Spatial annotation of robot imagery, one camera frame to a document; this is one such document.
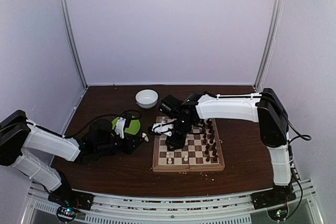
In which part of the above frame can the aluminium front rail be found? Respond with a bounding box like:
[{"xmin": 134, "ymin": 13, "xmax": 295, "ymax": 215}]
[{"xmin": 19, "ymin": 179, "xmax": 327, "ymax": 223}]

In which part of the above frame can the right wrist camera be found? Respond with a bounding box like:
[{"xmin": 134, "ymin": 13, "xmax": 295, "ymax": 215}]
[{"xmin": 159, "ymin": 94, "xmax": 183, "ymax": 119}]

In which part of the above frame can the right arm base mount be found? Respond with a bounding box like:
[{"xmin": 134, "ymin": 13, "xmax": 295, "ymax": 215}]
[{"xmin": 251, "ymin": 189, "xmax": 296, "ymax": 210}]

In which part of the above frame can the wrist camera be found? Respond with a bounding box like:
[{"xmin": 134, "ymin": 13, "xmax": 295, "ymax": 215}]
[
  {"xmin": 159, "ymin": 94, "xmax": 183, "ymax": 119},
  {"xmin": 87, "ymin": 119, "xmax": 112, "ymax": 144}
]

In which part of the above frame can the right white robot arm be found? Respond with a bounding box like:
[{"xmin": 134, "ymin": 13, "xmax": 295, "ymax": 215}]
[{"xmin": 148, "ymin": 89, "xmax": 292, "ymax": 204}]

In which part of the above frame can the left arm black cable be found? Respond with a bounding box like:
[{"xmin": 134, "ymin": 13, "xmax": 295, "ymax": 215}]
[{"xmin": 62, "ymin": 109, "xmax": 144, "ymax": 140}]

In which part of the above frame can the right aluminium frame post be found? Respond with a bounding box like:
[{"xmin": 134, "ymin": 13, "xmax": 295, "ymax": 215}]
[{"xmin": 254, "ymin": 0, "xmax": 284, "ymax": 91}]

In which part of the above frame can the green plastic plate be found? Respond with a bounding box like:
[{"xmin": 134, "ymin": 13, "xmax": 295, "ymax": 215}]
[{"xmin": 112, "ymin": 117, "xmax": 141, "ymax": 135}]

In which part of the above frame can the aluminium frame post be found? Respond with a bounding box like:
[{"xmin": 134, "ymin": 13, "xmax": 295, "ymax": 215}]
[
  {"xmin": 60, "ymin": 0, "xmax": 88, "ymax": 89},
  {"xmin": 254, "ymin": 0, "xmax": 284, "ymax": 91}
]

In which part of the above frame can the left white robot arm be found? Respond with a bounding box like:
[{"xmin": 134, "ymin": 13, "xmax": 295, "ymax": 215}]
[{"xmin": 1, "ymin": 110, "xmax": 149, "ymax": 205}]

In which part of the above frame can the wooden chess board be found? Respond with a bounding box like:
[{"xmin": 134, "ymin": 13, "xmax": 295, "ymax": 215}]
[{"xmin": 152, "ymin": 119, "xmax": 225, "ymax": 173}]

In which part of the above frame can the white ceramic bowl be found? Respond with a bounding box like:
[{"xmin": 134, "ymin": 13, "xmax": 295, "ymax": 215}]
[{"xmin": 135, "ymin": 89, "xmax": 159, "ymax": 109}]

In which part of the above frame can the left aluminium frame post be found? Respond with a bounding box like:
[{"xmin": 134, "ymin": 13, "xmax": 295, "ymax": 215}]
[{"xmin": 60, "ymin": 0, "xmax": 88, "ymax": 89}]

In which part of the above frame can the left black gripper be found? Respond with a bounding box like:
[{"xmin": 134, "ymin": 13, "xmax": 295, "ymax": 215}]
[{"xmin": 96, "ymin": 132, "xmax": 144, "ymax": 156}]

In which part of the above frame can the white chess piece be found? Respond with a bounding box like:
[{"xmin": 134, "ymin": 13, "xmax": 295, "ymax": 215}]
[{"xmin": 142, "ymin": 133, "xmax": 149, "ymax": 142}]

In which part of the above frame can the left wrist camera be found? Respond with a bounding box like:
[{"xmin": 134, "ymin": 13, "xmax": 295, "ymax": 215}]
[{"xmin": 87, "ymin": 119, "xmax": 112, "ymax": 144}]

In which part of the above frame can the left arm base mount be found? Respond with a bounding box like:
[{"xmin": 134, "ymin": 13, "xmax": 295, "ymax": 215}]
[{"xmin": 48, "ymin": 191, "xmax": 94, "ymax": 210}]

